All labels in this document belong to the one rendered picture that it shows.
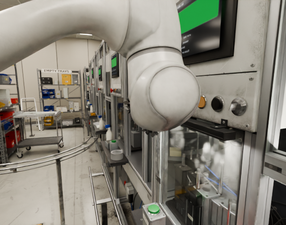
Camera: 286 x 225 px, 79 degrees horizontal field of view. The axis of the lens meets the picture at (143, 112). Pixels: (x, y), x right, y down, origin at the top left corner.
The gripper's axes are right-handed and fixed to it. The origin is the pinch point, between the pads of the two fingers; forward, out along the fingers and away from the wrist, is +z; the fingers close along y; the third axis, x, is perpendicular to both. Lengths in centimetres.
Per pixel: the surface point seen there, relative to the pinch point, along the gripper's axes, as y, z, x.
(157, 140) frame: -13.4, 17.7, -3.1
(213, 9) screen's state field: 8.4, -28.5, -25.4
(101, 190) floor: -44, 201, 77
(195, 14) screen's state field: 11.6, -22.6, -26.1
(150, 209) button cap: -26.9, 1.4, 17.1
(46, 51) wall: 411, 589, 16
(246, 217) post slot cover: -32.1, -24.4, -0.8
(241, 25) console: 1.3, -32.2, -24.4
